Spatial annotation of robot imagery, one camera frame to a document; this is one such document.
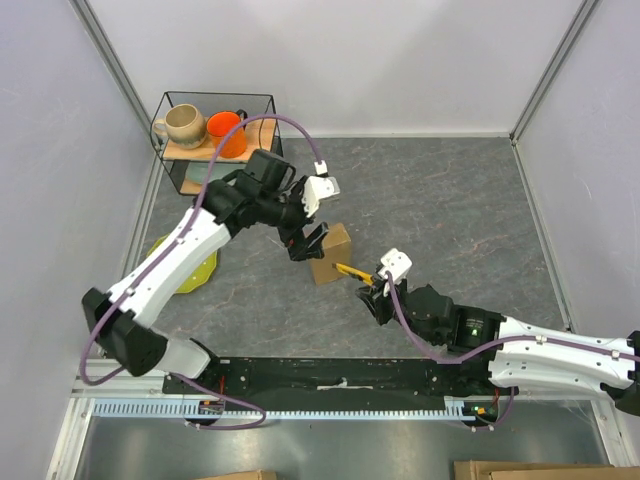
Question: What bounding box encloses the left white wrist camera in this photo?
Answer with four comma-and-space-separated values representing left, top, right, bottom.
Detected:
301, 160, 340, 218

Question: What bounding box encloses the orange mug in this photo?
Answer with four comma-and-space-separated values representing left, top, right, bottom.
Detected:
206, 109, 248, 159

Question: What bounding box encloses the black wire wooden shelf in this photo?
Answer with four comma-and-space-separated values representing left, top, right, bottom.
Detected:
149, 91, 283, 196

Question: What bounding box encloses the yellow utility knife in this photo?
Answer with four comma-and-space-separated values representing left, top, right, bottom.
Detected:
332, 263, 384, 290

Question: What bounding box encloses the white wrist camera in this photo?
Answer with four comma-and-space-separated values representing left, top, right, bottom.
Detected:
301, 160, 340, 218
376, 248, 413, 284

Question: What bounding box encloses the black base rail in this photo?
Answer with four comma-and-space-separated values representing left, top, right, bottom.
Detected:
162, 355, 521, 414

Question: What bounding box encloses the yellow-green dotted plate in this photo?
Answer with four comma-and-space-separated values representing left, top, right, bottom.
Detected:
174, 251, 219, 295

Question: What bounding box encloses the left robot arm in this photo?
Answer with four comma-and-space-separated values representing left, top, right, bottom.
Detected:
82, 149, 339, 393

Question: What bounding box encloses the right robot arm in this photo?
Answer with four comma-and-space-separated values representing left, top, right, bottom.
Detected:
356, 280, 639, 416

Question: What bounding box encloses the cardboard piece bottom centre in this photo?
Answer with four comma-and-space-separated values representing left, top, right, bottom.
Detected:
198, 469, 278, 480

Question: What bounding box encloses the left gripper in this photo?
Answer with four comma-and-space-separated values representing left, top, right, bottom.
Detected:
258, 177, 329, 262

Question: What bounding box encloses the purple cable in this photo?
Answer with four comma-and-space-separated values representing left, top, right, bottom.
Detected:
387, 282, 640, 431
80, 113, 329, 432

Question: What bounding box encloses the beige ceramic mug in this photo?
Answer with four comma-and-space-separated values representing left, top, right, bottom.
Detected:
152, 104, 207, 150

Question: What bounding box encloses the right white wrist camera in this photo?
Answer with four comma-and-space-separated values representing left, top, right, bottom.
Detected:
376, 248, 413, 284

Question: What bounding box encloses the light green tray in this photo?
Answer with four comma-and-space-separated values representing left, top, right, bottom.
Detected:
185, 162, 208, 185

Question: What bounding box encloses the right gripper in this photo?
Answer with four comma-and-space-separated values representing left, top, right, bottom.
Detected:
355, 273, 441, 346

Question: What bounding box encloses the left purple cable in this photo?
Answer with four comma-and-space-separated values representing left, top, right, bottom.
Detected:
80, 113, 329, 432

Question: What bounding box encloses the brown cardboard express box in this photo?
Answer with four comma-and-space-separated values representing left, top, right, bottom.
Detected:
308, 223, 352, 286

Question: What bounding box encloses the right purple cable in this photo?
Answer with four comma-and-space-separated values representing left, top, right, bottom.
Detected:
387, 282, 640, 431

